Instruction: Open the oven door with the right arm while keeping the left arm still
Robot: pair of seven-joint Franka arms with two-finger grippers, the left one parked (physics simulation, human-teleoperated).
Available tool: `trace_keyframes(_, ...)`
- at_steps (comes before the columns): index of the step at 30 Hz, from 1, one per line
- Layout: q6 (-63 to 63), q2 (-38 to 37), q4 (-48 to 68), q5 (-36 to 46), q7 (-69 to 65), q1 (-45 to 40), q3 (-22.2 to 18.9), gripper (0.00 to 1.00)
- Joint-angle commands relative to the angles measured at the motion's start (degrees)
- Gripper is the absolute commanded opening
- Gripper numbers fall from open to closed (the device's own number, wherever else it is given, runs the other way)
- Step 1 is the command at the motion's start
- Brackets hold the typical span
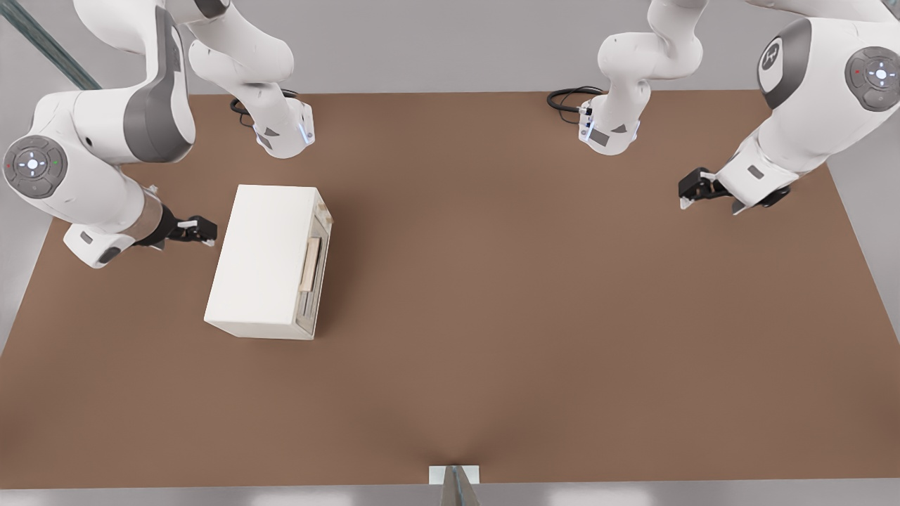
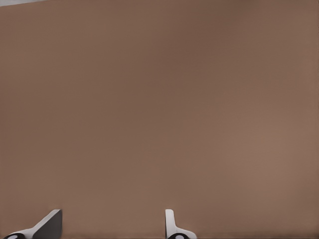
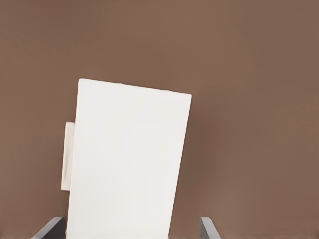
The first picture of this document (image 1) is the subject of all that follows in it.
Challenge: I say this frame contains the white oven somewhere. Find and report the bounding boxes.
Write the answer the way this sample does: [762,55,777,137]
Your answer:
[204,184,335,342]

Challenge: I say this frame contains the oven door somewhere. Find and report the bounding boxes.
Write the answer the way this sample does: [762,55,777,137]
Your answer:
[295,202,335,342]

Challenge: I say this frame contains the pale oven door handle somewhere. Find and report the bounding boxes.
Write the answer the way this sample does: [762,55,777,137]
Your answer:
[300,237,323,293]

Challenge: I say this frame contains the black cable loop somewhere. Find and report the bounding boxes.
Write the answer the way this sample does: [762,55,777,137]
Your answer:
[546,86,607,127]
[230,89,300,129]

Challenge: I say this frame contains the silver frame post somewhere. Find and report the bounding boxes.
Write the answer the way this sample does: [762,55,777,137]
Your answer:
[429,464,483,506]
[0,0,103,92]

